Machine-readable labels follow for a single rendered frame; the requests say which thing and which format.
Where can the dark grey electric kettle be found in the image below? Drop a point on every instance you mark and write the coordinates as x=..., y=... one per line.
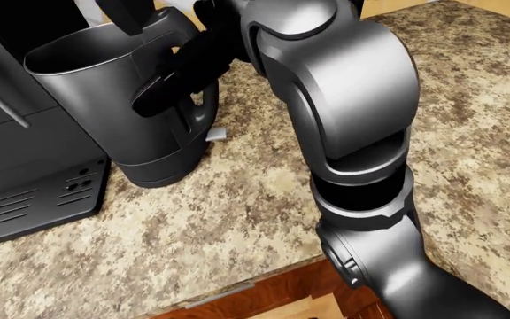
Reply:
x=104, y=109

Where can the black coffee machine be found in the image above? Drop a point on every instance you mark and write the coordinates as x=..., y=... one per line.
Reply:
x=25, y=166

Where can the grey kettle switch lever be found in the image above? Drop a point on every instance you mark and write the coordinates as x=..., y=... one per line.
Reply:
x=217, y=134

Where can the wooden cabinet drawer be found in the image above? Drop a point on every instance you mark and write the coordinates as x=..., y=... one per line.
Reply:
x=281, y=295

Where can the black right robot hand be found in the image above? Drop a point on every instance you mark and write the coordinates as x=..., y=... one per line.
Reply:
x=180, y=73

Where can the silver steam wand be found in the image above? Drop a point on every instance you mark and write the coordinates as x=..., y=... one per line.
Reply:
x=2, y=103

